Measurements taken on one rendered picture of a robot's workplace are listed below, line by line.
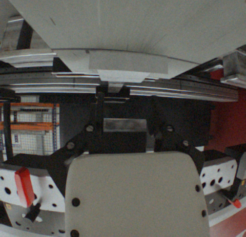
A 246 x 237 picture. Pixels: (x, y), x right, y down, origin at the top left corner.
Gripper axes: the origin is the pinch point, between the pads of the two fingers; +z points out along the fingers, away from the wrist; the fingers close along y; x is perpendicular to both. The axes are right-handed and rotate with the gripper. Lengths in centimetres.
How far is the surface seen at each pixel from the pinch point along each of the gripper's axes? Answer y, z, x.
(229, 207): 33.9, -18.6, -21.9
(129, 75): 1.4, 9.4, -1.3
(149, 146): 27, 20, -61
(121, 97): 2.4, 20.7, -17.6
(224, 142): 85, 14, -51
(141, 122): 4.4, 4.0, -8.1
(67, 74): -10.3, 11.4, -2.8
